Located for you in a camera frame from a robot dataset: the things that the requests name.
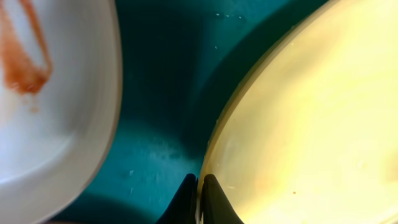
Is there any white plate with red stain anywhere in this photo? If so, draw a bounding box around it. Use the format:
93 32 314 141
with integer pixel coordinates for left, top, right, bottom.
1 0 123 223

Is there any teal plastic tray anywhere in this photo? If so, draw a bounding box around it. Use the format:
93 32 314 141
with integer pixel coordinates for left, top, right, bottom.
53 0 323 223

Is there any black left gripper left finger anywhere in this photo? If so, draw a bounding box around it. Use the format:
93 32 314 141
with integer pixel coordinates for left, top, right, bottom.
156 174 198 224

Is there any yellow-green plate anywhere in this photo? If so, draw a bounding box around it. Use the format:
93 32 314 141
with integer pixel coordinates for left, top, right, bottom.
201 0 397 223

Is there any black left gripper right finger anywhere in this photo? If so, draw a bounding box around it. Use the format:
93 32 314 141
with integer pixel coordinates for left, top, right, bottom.
200 174 243 224

